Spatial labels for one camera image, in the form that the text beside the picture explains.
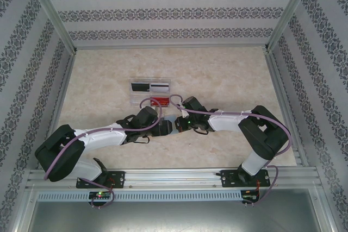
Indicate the aluminium frame post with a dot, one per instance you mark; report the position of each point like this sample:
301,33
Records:
49,9
291,9

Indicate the red card with white lettering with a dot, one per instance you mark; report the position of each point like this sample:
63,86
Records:
163,101

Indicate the grey metal sheet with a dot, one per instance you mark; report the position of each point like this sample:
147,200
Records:
174,215

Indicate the clear acrylic card tray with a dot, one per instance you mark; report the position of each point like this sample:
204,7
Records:
141,100

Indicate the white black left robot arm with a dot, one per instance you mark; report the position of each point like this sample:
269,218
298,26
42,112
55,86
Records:
103,137

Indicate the white card with black stripe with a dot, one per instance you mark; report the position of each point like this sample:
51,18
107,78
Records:
160,87

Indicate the aluminium side rail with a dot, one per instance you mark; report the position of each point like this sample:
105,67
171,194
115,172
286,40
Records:
58,107
285,107

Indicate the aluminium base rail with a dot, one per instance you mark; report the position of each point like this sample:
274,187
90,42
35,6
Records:
174,179

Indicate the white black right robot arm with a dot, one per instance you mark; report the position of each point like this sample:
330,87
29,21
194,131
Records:
225,122

